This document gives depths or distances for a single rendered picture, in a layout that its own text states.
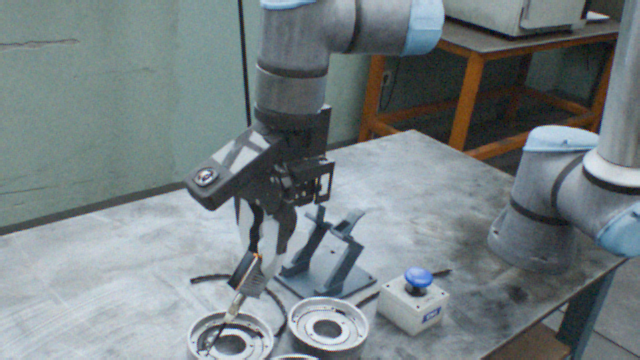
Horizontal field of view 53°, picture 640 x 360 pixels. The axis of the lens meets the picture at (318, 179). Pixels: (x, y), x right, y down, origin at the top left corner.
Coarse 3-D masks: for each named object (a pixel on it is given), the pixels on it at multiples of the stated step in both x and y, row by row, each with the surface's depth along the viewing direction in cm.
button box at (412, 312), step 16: (384, 288) 91; (400, 288) 91; (432, 288) 92; (384, 304) 92; (400, 304) 89; (416, 304) 88; (432, 304) 89; (400, 320) 90; (416, 320) 88; (432, 320) 91
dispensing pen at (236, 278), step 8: (248, 256) 75; (240, 264) 76; (248, 264) 75; (240, 272) 75; (232, 280) 75; (240, 280) 75; (232, 288) 75; (240, 296) 76; (232, 304) 76; (240, 304) 76; (232, 312) 76; (224, 320) 76; (224, 328) 76; (216, 336) 76; (208, 352) 76
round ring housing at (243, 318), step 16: (208, 320) 82; (240, 320) 83; (256, 320) 82; (192, 336) 79; (224, 336) 81; (240, 336) 80; (272, 336) 79; (192, 352) 75; (240, 352) 81; (272, 352) 79
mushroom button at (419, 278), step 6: (408, 270) 91; (414, 270) 91; (420, 270) 91; (426, 270) 91; (408, 276) 90; (414, 276) 89; (420, 276) 89; (426, 276) 90; (408, 282) 89; (414, 282) 89; (420, 282) 89; (426, 282) 89; (414, 288) 91; (420, 288) 91
